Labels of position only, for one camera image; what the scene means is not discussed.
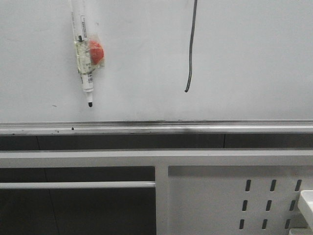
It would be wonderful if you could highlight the aluminium whiteboard tray rail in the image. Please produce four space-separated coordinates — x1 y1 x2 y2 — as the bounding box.
0 120 313 136

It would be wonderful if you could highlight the white plastic upper tray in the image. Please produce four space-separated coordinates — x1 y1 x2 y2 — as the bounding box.
298 190 313 230

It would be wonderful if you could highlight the white plastic lower tray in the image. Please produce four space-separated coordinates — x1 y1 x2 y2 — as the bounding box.
288 228 313 235

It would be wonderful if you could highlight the white whiteboard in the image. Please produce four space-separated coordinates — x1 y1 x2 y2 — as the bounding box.
0 0 313 123

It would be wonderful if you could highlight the red round magnet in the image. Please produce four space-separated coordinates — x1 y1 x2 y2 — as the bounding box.
89 40 104 65

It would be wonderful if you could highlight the white plastic tray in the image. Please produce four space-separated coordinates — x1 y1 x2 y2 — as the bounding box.
288 228 313 235
298 190 313 230

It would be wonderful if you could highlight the white whiteboard marker black tip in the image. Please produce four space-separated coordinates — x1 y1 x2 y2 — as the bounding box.
69 0 94 108

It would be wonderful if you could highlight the white metal pegboard stand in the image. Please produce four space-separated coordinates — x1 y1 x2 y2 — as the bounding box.
0 149 313 235

